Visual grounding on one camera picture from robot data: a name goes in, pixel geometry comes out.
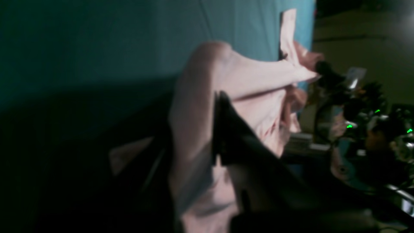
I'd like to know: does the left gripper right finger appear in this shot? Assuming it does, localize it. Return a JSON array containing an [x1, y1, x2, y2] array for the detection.
[[212, 91, 323, 218]]

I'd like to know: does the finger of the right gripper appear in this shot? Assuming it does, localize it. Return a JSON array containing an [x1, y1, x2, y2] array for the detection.
[[315, 61, 346, 88]]

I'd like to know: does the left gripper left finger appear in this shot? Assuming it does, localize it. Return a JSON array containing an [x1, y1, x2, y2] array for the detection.
[[58, 104, 181, 233]]

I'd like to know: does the pink T-shirt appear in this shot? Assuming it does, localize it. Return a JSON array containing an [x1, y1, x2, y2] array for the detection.
[[167, 8, 323, 233]]

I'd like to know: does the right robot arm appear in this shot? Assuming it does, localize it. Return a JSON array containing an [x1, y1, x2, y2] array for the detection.
[[313, 61, 413, 194]]

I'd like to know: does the teal table cloth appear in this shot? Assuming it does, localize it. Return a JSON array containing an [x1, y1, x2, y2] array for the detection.
[[1, 0, 316, 109]]

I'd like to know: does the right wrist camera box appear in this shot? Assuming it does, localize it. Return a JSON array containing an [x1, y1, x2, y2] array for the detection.
[[345, 67, 367, 90]]

